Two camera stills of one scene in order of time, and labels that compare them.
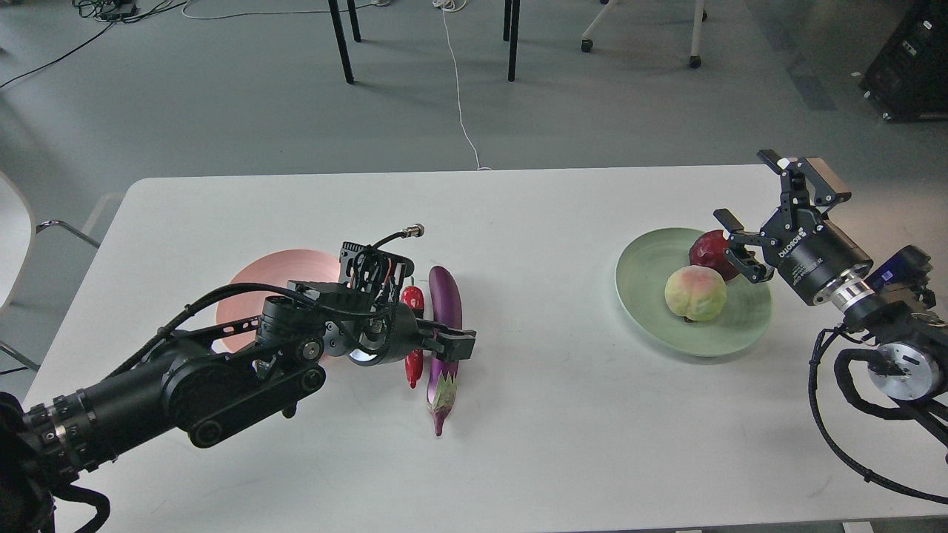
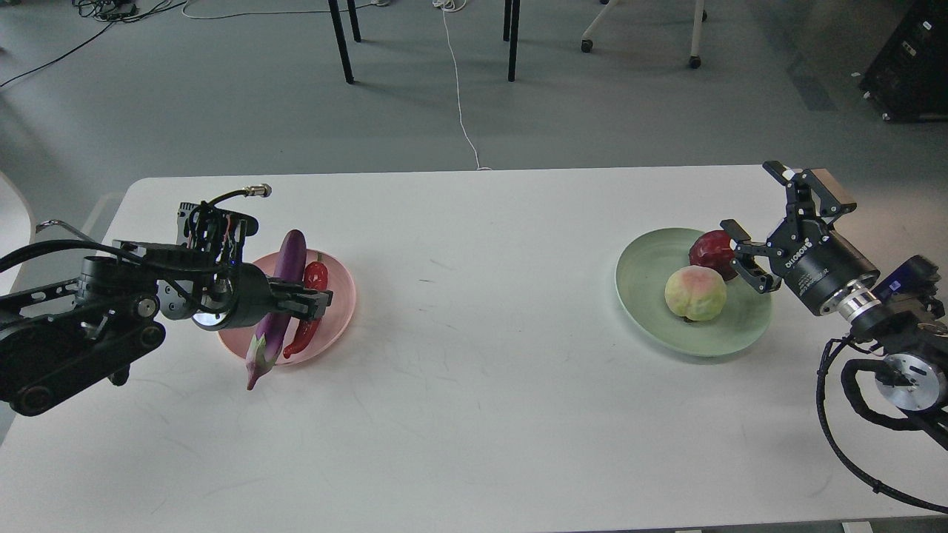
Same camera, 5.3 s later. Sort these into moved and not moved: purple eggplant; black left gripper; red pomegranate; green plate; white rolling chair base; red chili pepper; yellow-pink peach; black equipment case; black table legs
Moved: red chili pepper; black left gripper; purple eggplant
Not moved: black equipment case; white rolling chair base; black table legs; red pomegranate; yellow-pink peach; green plate
